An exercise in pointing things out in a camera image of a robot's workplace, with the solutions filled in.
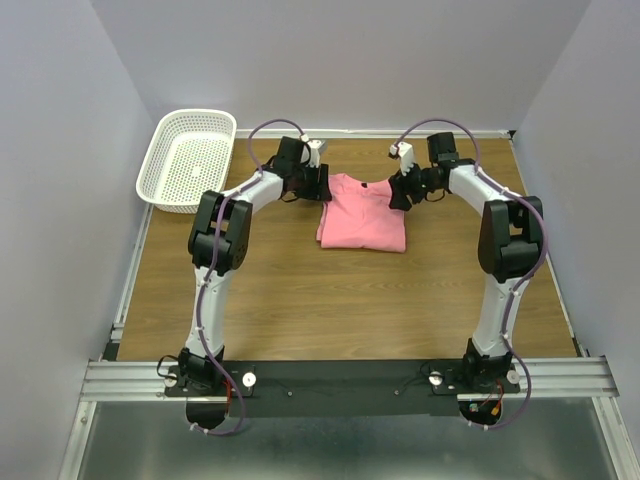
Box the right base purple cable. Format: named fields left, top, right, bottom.
left=467, top=349, right=534, bottom=432

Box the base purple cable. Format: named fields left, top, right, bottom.
left=187, top=359, right=249, bottom=438
left=467, top=349, right=534, bottom=432

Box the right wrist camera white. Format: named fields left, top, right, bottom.
left=388, top=141, right=417, bottom=176

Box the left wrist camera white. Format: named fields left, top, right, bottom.
left=299, top=134, right=327, bottom=168

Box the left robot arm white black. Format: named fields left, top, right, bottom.
left=170, top=136, right=331, bottom=395

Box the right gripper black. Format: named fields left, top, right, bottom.
left=387, top=158, right=440, bottom=212

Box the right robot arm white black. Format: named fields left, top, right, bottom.
left=389, top=132, right=546, bottom=393

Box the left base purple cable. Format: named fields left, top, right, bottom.
left=187, top=359, right=249, bottom=438

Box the pink t shirt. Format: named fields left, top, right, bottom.
left=316, top=173, right=406, bottom=253

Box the white plastic laundry basket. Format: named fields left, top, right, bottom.
left=136, top=109, right=237, bottom=214

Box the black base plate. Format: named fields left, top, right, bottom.
left=158, top=359, right=521, bottom=424

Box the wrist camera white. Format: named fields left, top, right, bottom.
left=388, top=141, right=417, bottom=176
left=299, top=134, right=327, bottom=168

